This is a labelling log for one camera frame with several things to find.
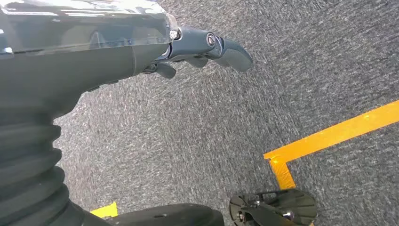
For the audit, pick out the black robot left foot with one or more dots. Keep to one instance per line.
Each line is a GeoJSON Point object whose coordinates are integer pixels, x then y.
{"type": "Point", "coordinates": [168, 216]}

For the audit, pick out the yellow floor tape square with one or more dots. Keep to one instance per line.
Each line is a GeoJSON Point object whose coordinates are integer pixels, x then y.
{"type": "Point", "coordinates": [327, 137]}

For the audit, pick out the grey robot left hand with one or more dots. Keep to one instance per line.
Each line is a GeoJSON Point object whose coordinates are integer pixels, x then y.
{"type": "Point", "coordinates": [78, 62]}

